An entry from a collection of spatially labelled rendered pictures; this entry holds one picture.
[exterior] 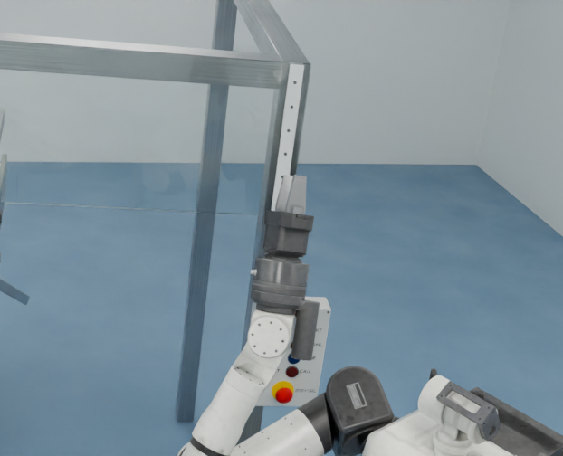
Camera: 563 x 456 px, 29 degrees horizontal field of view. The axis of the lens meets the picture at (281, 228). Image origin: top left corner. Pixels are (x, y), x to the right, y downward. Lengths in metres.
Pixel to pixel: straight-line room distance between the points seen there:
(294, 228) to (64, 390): 2.48
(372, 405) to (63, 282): 3.11
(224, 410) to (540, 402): 2.83
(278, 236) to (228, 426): 0.31
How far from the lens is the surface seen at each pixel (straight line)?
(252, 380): 1.77
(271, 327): 1.71
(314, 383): 2.53
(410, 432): 1.80
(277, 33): 2.49
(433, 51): 6.54
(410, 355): 4.58
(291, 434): 1.84
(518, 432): 1.87
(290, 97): 2.27
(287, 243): 1.72
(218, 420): 1.77
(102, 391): 4.09
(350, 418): 1.84
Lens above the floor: 2.23
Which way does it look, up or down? 24 degrees down
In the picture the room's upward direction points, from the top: 8 degrees clockwise
